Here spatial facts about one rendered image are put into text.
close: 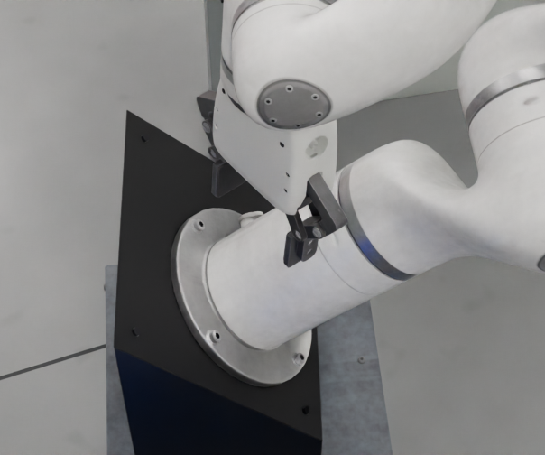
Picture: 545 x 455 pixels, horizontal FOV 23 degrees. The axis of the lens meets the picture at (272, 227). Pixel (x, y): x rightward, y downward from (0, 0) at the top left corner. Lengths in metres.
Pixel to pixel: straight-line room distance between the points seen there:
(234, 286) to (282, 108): 0.45
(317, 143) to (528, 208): 0.19
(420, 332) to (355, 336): 1.10
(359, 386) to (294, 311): 0.23
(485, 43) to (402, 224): 0.17
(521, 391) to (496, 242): 1.47
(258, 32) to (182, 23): 2.24
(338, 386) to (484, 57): 0.47
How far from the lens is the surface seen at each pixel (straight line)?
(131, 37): 3.04
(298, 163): 0.96
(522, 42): 1.11
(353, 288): 1.20
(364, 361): 1.45
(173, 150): 1.35
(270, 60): 0.81
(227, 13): 0.90
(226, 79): 0.94
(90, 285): 2.63
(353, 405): 1.43
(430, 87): 2.91
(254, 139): 0.98
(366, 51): 0.79
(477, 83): 1.12
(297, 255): 1.05
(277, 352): 1.31
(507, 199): 1.06
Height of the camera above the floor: 2.20
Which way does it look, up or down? 55 degrees down
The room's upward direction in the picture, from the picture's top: straight up
